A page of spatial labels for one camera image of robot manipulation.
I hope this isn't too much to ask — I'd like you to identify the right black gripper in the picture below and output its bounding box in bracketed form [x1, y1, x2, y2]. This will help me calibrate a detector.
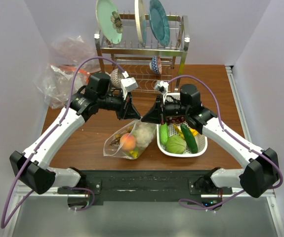
[141, 94, 189, 125]

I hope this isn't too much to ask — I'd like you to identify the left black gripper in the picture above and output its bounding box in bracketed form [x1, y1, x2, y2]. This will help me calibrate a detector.
[98, 88, 141, 120]

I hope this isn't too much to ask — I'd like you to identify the toy cauliflower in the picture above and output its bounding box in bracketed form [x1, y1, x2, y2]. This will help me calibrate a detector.
[133, 123, 156, 149]

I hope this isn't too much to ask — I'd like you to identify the toy peach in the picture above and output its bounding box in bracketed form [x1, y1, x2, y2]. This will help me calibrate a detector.
[120, 133, 136, 151]

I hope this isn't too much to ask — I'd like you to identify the clear zip top bag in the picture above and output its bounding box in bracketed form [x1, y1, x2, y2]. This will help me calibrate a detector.
[103, 120, 156, 160]

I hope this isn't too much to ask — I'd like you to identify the yellow banana bunch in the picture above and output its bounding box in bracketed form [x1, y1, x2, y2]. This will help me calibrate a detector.
[129, 148, 143, 159]

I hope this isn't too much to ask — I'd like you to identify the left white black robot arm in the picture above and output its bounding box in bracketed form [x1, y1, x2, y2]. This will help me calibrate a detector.
[9, 73, 141, 195]

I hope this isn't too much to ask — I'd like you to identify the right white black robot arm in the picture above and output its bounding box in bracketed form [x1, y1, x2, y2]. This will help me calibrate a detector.
[142, 81, 279, 198]

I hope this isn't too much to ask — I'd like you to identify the light green bumpy gourd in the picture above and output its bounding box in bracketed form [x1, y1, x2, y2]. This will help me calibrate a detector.
[160, 123, 169, 146]

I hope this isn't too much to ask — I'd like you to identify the dark purple grape bunch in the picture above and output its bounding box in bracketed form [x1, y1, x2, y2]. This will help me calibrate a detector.
[166, 116, 185, 125]

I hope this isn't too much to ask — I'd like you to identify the green cabbage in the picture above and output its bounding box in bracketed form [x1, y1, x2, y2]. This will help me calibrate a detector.
[166, 135, 187, 154]

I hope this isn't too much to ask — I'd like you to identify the brown patterned bowl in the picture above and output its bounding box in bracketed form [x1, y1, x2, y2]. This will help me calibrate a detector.
[110, 68, 124, 88]

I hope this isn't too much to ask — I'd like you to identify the dark green cucumber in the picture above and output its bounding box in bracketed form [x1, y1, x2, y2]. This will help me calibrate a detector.
[180, 124, 198, 154]

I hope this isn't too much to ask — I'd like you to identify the yellow banana pair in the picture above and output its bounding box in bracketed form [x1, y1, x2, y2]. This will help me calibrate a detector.
[173, 124, 199, 139]

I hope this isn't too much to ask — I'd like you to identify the steel dish rack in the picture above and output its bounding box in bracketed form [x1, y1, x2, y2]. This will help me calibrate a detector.
[94, 13, 190, 93]

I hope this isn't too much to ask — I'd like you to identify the blue patterned bowl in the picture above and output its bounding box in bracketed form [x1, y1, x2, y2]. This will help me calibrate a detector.
[150, 56, 162, 75]

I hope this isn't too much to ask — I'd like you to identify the white perforated plastic basket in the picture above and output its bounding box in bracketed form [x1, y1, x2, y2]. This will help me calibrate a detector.
[156, 93, 208, 158]

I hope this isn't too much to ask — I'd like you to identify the pile of clear plastic bags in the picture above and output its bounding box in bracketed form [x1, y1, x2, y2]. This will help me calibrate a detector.
[34, 36, 97, 109]

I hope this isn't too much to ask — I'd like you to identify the mint green flower plate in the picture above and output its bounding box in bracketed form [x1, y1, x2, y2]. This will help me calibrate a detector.
[96, 0, 123, 44]

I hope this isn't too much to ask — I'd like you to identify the teal blue plate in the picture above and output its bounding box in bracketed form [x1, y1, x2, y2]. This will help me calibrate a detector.
[149, 0, 170, 47]

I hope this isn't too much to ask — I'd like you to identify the cream rimmed plate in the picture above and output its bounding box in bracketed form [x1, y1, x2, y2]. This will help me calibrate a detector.
[134, 0, 147, 46]

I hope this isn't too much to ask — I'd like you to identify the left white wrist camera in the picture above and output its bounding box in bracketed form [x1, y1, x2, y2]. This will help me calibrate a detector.
[121, 71, 138, 99]

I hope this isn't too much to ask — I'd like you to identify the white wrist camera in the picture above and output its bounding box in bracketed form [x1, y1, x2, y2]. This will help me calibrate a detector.
[154, 80, 169, 101]
[121, 71, 138, 99]

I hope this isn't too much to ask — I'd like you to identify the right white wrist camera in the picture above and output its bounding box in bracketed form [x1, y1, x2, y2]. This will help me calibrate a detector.
[154, 80, 169, 101]

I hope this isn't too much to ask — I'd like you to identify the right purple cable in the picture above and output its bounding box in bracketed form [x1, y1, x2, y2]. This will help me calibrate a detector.
[167, 75, 283, 210]

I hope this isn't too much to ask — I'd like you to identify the purple cable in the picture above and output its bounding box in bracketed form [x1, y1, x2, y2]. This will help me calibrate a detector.
[167, 75, 283, 210]
[0, 56, 129, 229]

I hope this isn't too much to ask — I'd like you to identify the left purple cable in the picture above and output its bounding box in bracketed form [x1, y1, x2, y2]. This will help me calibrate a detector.
[0, 56, 129, 229]

